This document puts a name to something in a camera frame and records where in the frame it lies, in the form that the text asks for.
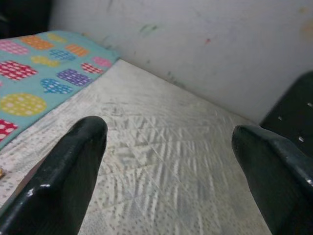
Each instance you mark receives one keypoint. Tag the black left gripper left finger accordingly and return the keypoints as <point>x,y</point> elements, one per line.
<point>63,171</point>

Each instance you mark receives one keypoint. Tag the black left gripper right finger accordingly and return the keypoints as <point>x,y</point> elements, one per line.
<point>278,181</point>

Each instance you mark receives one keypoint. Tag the dark tufted headboard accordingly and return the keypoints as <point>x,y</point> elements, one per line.
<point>293,107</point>

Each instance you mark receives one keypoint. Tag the white quilted mattress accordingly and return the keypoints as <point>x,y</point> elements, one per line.
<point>159,159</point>

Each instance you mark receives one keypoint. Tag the teal sheet with colourful shapes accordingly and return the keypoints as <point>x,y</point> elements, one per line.
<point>31,73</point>

